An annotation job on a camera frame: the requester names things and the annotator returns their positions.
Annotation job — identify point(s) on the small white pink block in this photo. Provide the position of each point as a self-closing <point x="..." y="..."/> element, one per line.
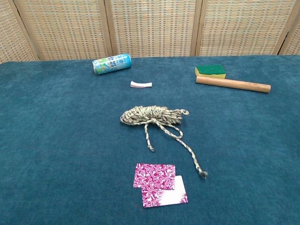
<point x="141" y="84"/>

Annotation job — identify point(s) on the light blue drink can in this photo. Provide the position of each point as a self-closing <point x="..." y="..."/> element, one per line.
<point x="111" y="64"/>

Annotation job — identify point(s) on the green yellow sponge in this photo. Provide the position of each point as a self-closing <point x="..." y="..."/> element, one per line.
<point x="210" y="71"/>

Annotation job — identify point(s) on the woven folding screen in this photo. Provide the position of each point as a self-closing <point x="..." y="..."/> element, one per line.
<point x="150" y="28"/>

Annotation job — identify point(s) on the magenta white patterned card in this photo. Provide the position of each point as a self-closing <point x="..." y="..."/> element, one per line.
<point x="168" y="197"/>

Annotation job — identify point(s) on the wooden rolling pin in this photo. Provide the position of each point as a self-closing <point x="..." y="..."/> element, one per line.
<point x="232" y="84"/>

